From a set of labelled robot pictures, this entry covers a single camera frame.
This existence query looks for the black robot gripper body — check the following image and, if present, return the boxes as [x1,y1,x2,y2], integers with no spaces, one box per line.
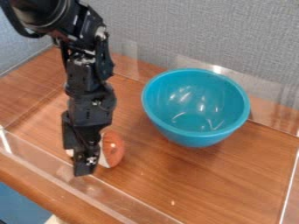
[62,84,118,135]

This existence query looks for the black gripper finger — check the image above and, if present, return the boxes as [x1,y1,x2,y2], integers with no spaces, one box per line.
[72,134,102,177]
[62,123,78,158]

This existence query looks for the brown and white toy mushroom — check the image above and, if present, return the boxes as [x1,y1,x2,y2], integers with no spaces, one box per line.
[64,129,127,169]

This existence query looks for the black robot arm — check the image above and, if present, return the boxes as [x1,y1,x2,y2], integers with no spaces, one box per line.
[0,0,118,176]

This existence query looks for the blue plastic bowl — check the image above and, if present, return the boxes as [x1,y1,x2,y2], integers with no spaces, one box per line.
[142,68,250,148]

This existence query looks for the clear acrylic front barrier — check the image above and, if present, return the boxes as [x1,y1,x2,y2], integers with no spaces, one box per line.
[0,127,183,224]

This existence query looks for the clear acrylic barrier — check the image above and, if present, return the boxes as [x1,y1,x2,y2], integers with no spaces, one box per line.
[112,50,299,137]
[0,127,183,224]

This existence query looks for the clear acrylic back barrier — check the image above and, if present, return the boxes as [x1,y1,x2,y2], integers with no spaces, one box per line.
[112,50,299,137]

